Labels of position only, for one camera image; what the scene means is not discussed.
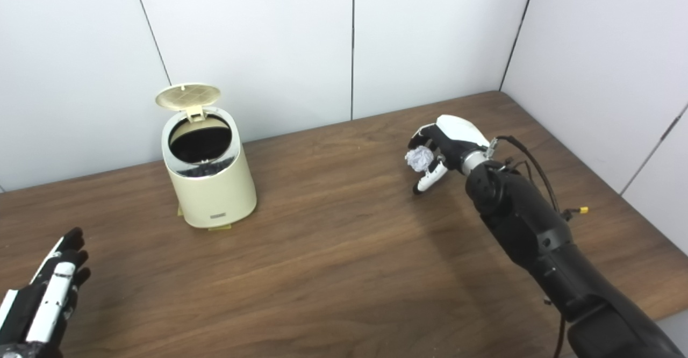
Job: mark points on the round cream bin lid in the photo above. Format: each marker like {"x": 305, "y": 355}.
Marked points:
{"x": 188, "y": 95}

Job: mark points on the white paper ball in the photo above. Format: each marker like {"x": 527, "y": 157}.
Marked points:
{"x": 419, "y": 159}

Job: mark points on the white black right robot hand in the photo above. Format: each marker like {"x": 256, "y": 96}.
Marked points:
{"x": 457, "y": 132}

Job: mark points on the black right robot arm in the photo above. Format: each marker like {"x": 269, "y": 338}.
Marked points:
{"x": 537, "y": 229}

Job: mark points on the wide yellow tape strip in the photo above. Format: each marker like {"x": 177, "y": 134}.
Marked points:
{"x": 220, "y": 226}

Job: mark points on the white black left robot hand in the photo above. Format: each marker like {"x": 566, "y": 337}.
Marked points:
{"x": 51, "y": 293}

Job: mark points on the cream-colored bin body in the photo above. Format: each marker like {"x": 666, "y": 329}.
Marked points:
{"x": 212, "y": 197}

